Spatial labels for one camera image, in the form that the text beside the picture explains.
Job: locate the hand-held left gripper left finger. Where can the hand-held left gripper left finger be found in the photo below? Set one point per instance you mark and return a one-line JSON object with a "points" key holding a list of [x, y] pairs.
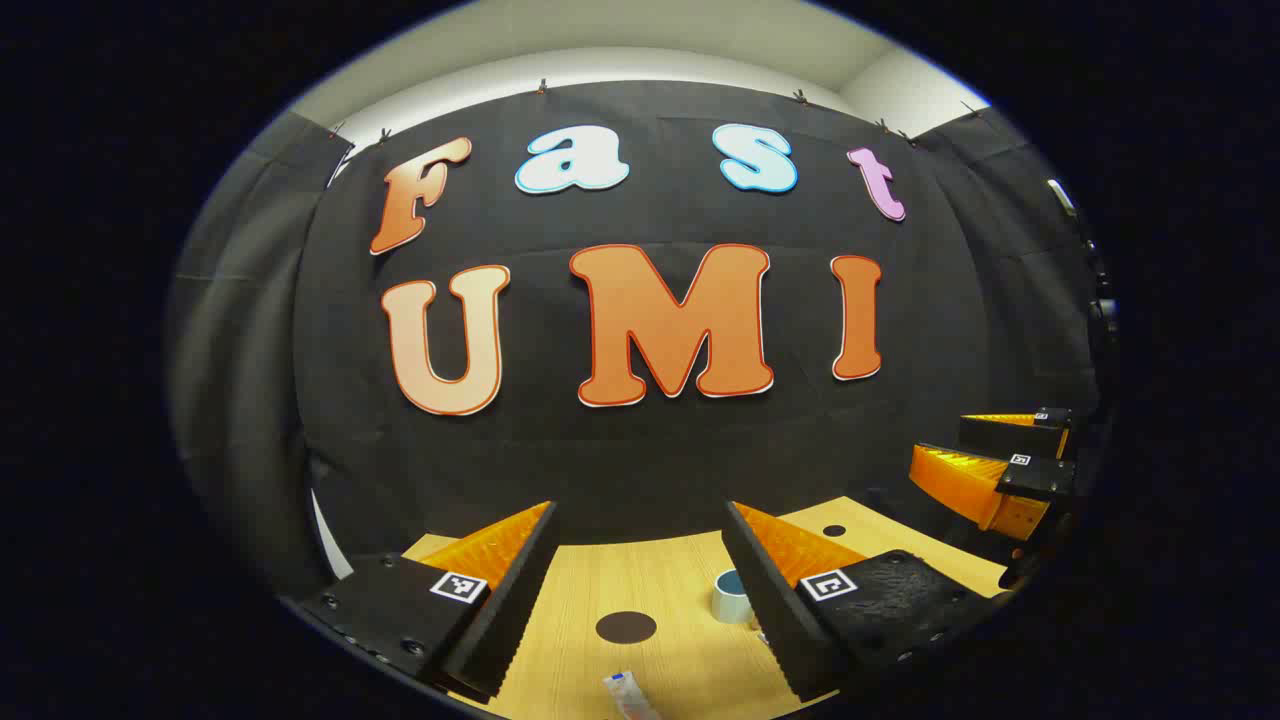
{"points": [[510, 610]]}

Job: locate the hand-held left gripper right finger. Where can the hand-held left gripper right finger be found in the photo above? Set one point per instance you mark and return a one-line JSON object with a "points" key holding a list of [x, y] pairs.
{"points": [[770, 610]]}

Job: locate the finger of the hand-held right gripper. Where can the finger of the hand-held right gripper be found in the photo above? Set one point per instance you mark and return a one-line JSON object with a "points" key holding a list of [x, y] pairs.
{"points": [[960, 480], [1000, 432]]}

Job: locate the dark round coaster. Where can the dark round coaster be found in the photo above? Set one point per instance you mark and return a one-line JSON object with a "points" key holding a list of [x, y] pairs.
{"points": [[626, 627]]}

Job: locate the white toothpaste tube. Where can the white toothpaste tube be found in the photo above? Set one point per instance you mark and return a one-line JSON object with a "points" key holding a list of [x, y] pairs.
{"points": [[628, 695]]}

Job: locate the light wooden desktop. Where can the light wooden desktop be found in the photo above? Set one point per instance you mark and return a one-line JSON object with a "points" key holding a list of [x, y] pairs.
{"points": [[600, 580]]}

